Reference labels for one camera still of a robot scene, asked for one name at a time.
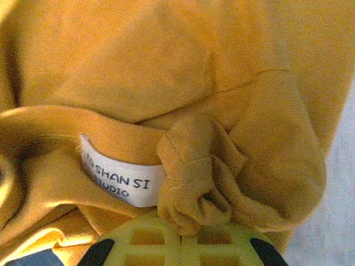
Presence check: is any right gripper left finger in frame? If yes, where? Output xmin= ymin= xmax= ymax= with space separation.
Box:
xmin=80 ymin=214 xmax=181 ymax=266

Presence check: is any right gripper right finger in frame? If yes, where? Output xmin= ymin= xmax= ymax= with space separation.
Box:
xmin=181 ymin=221 xmax=289 ymax=266

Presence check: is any yellow t-shirt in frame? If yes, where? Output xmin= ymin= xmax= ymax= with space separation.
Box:
xmin=0 ymin=0 xmax=355 ymax=266

